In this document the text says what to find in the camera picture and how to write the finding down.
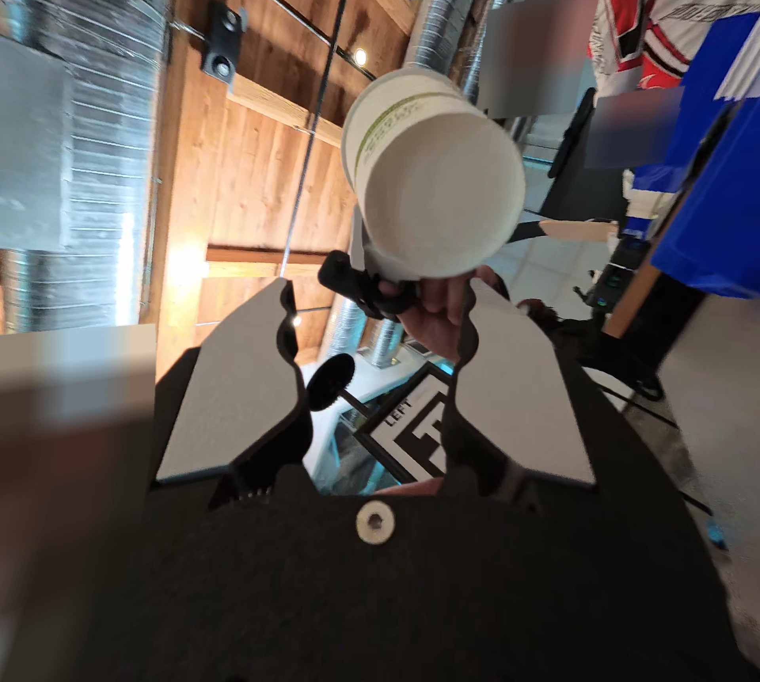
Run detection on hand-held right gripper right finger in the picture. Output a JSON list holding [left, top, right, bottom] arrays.
[[441, 278, 596, 496]]

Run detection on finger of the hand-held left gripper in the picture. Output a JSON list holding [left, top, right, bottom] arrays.
[[349, 201, 384, 280]]

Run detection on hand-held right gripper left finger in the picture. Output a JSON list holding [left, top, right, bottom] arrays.
[[156, 278, 314, 484]]

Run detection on white paper cup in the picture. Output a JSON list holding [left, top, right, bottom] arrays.
[[341, 68, 527, 283]]

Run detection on person's left hand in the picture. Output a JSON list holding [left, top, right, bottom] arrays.
[[380, 265, 508, 363]]

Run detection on thin black ceiling rod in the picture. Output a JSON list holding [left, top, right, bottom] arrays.
[[278, 0, 364, 279]]

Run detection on black stick with wooden end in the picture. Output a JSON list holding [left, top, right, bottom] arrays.
[[511, 218, 619, 243]]

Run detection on blue white jersey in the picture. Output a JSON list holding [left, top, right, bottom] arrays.
[[623, 11, 760, 298]]

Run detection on black ceiling bracket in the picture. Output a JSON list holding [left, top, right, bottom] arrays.
[[201, 1, 248, 84]]

